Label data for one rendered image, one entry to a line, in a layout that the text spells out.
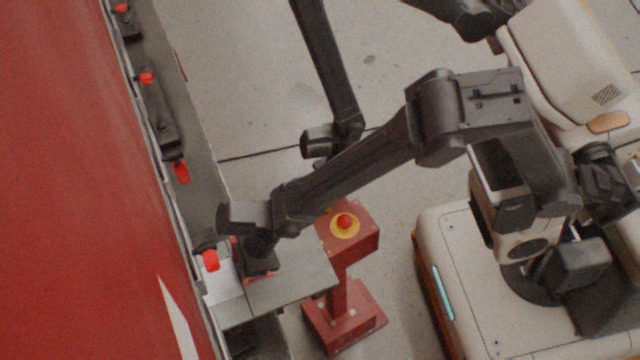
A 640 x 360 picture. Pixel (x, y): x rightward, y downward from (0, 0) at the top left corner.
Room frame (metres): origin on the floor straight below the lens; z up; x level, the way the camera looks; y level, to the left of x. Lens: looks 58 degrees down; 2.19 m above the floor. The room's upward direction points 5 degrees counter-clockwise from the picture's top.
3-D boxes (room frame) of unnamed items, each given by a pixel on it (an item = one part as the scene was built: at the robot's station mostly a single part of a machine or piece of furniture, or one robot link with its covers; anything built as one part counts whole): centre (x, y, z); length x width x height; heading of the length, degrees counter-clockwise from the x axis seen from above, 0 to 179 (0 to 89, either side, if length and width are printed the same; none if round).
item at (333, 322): (0.78, -0.02, 0.13); 0.10 x 0.10 x 0.01; 27
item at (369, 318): (0.80, -0.05, 0.06); 0.25 x 0.20 x 0.12; 117
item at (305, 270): (0.55, 0.13, 1.00); 0.26 x 0.18 x 0.01; 108
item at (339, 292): (0.78, -0.02, 0.39); 0.05 x 0.05 x 0.54; 27
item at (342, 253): (0.78, -0.02, 0.75); 0.20 x 0.16 x 0.18; 27
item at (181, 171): (0.67, 0.26, 1.20); 0.04 x 0.02 x 0.10; 108
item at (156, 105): (1.09, 0.41, 0.89); 0.30 x 0.05 x 0.03; 18
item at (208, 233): (0.56, 0.23, 0.89); 0.30 x 0.05 x 0.03; 18
